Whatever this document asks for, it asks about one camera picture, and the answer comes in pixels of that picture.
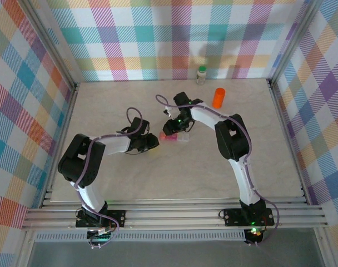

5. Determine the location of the aluminium frame post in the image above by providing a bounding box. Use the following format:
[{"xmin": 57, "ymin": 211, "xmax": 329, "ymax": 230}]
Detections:
[
  {"xmin": 21, "ymin": 0, "xmax": 78, "ymax": 87},
  {"xmin": 268, "ymin": 0, "xmax": 325, "ymax": 84}
]

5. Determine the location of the aluminium table side rail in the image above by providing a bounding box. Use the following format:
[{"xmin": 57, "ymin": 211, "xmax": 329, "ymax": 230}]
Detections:
[
  {"xmin": 266, "ymin": 79, "xmax": 311, "ymax": 205},
  {"xmin": 40, "ymin": 82, "xmax": 81, "ymax": 209}
]

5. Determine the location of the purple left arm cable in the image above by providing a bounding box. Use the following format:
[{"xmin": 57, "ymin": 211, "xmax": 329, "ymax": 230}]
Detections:
[{"xmin": 73, "ymin": 107, "xmax": 152, "ymax": 233}]

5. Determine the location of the aluminium mounting rail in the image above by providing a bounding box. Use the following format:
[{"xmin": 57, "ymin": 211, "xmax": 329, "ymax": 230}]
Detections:
[{"xmin": 21, "ymin": 196, "xmax": 329, "ymax": 230}]

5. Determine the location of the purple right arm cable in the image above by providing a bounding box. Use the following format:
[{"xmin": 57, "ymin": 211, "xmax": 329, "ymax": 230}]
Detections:
[{"xmin": 155, "ymin": 94, "xmax": 280, "ymax": 247}]

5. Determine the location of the grey slotted cable duct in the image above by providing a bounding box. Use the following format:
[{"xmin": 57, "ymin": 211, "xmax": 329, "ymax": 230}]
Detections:
[{"xmin": 34, "ymin": 233, "xmax": 247, "ymax": 243}]

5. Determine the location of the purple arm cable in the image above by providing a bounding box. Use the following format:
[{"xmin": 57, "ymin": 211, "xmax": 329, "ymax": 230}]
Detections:
[
  {"xmin": 155, "ymin": 94, "xmax": 280, "ymax": 247},
  {"xmin": 73, "ymin": 107, "xmax": 152, "ymax": 233}
]

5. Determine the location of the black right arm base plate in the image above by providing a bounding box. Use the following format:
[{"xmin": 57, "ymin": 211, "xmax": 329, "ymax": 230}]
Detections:
[{"xmin": 222, "ymin": 207, "xmax": 276, "ymax": 228}]

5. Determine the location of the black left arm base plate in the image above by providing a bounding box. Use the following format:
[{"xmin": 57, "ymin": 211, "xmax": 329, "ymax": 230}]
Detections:
[{"xmin": 75, "ymin": 209, "xmax": 127, "ymax": 229}]

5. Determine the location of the orange pill bottle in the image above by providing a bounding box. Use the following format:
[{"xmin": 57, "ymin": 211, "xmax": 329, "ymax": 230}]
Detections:
[{"xmin": 212, "ymin": 87, "xmax": 226, "ymax": 108}]

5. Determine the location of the white pill bottle green label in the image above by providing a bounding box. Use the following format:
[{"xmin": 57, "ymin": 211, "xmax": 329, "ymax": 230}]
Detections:
[{"xmin": 196, "ymin": 65, "xmax": 208, "ymax": 86}]

